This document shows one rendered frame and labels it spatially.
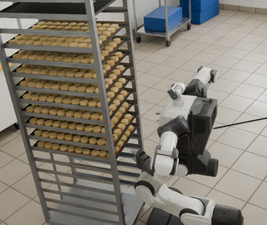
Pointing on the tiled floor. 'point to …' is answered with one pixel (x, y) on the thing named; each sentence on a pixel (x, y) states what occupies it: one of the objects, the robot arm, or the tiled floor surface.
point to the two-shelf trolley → (165, 25)
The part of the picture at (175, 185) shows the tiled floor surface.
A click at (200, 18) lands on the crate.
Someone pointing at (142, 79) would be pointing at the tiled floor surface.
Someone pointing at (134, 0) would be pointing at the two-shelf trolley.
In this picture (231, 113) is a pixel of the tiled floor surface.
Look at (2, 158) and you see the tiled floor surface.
